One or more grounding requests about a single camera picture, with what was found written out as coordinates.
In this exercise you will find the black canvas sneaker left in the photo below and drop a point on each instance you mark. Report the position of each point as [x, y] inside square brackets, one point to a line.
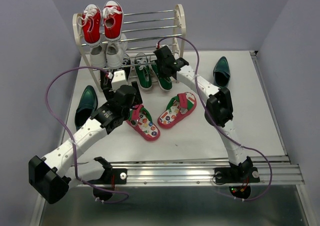
[105, 81]

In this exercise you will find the dark green loafer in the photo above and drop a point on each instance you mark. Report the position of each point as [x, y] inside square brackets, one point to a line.
[221, 73]
[88, 103]

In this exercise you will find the white sneaker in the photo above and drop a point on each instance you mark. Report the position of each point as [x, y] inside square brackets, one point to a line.
[115, 52]
[98, 56]

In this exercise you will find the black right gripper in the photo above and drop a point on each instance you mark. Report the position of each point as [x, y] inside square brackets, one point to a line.
[162, 73]

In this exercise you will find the red canvas sneaker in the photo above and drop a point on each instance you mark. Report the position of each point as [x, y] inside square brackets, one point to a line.
[113, 18]
[89, 21]

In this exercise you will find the black canvas sneaker right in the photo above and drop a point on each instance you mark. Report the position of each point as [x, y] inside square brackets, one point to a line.
[126, 66]

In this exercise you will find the red canvas sneaker right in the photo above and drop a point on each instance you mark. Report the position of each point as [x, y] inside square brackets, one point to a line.
[113, 18]

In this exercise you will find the pink green sandal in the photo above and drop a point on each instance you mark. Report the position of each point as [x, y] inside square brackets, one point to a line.
[178, 108]
[141, 121]

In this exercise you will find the black canvas sneaker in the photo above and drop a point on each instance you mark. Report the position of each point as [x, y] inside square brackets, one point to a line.
[105, 81]
[126, 66]

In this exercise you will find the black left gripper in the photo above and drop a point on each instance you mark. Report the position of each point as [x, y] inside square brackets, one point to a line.
[137, 99]

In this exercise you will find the green canvas sneaker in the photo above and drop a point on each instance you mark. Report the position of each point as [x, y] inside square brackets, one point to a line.
[142, 69]
[164, 83]

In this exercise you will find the white sneaker left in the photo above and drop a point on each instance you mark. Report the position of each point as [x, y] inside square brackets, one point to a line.
[98, 56]

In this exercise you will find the cream metal shoe rack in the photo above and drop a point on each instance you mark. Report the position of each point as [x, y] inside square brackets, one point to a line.
[143, 30]

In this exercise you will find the aluminium mounting rail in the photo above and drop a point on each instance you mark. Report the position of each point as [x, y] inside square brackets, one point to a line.
[196, 172]

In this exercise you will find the red canvas sneaker left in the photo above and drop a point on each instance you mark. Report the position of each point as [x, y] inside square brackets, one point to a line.
[89, 21]

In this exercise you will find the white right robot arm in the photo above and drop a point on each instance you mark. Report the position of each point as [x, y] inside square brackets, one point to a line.
[217, 104]

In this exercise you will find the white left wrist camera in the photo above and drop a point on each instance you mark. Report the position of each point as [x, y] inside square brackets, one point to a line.
[119, 79]

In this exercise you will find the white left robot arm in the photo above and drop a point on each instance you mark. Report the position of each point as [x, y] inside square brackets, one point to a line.
[55, 173]

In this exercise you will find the white sneaker right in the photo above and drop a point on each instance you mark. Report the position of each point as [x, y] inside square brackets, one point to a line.
[115, 52]

